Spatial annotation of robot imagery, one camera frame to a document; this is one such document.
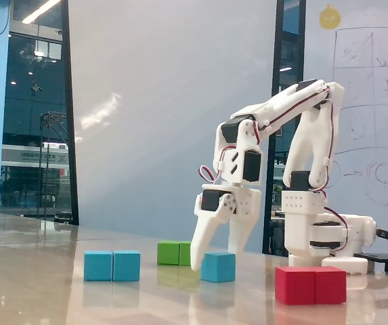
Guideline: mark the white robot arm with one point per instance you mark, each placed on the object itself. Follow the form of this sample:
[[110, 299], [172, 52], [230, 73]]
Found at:
[[302, 145]]

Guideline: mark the wide black window frame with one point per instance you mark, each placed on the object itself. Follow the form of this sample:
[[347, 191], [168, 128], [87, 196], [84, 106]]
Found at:
[[276, 50]]

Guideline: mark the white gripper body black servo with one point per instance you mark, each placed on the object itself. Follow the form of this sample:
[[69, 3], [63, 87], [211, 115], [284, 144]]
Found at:
[[244, 204]]

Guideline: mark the long red block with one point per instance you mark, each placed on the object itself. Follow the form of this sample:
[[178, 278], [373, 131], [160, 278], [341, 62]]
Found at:
[[310, 285]]

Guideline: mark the small blue cube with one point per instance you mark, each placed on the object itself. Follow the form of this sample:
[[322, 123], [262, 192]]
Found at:
[[218, 267]]

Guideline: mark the long green block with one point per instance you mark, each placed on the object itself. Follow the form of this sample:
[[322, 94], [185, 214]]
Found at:
[[171, 253]]

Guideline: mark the narrow black window frame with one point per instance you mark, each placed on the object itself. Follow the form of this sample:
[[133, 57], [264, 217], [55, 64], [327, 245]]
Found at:
[[70, 101]]

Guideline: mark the white fixed gripper finger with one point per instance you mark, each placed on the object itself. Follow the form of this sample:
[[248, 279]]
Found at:
[[239, 237]]

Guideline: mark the long blue block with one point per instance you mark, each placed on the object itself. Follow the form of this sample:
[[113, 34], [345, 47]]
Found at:
[[111, 265]]

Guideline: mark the yellow round sticker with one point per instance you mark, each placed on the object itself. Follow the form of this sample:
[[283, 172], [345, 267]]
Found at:
[[329, 17]]

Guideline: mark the white moving gripper finger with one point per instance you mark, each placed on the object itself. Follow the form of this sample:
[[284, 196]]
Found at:
[[205, 237]]

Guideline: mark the dark metal scaffold rack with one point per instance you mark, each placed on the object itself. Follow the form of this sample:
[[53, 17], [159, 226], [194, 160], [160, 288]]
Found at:
[[44, 162]]

